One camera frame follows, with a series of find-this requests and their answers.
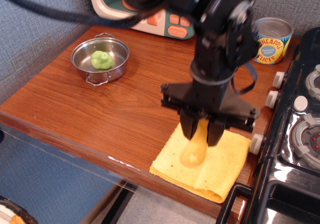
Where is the white round stove button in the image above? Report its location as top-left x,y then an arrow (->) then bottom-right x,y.
293,95 -> 308,112

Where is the white stove knob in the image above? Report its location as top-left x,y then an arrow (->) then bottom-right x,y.
272,71 -> 286,89
249,133 -> 264,155
265,90 -> 279,109

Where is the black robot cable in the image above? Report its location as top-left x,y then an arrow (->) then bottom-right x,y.
0,0 -> 161,30

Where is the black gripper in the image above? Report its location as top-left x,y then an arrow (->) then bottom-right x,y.
160,79 -> 260,147

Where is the pineapple slices can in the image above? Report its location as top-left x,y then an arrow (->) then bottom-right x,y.
254,17 -> 294,65

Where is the toy microwave oven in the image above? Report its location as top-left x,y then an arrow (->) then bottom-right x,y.
91,0 -> 195,40

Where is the small steel pot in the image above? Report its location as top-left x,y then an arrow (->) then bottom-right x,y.
71,32 -> 130,86

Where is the yellow dish brush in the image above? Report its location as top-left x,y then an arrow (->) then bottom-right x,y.
179,119 -> 208,168

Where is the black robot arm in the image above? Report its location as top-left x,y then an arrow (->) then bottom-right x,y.
125,0 -> 260,146

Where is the green toy vegetable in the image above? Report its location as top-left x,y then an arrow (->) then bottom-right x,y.
90,50 -> 114,69

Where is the yellow towel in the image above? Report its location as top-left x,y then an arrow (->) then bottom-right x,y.
149,124 -> 251,204

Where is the black toy stove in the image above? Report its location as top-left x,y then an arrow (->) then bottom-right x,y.
216,27 -> 320,224

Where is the black orange object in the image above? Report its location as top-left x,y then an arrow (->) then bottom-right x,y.
0,196 -> 38,224

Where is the orange microwave plate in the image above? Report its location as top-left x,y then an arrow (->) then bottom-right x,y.
122,0 -> 138,12

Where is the grey stove burner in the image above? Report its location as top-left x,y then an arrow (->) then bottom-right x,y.
290,114 -> 320,170
305,64 -> 320,101

